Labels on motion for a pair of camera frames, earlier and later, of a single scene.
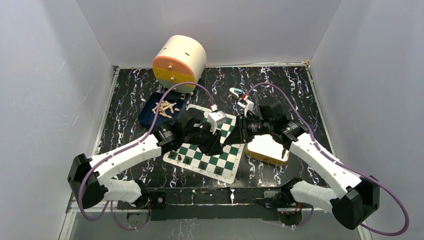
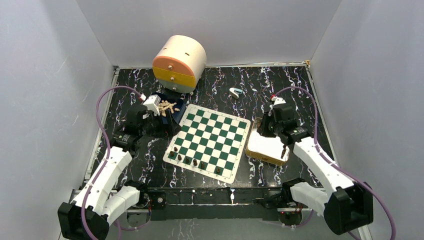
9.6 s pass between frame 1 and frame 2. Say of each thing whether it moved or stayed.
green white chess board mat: stayed
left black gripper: moved
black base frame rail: stayed
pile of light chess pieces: stayed
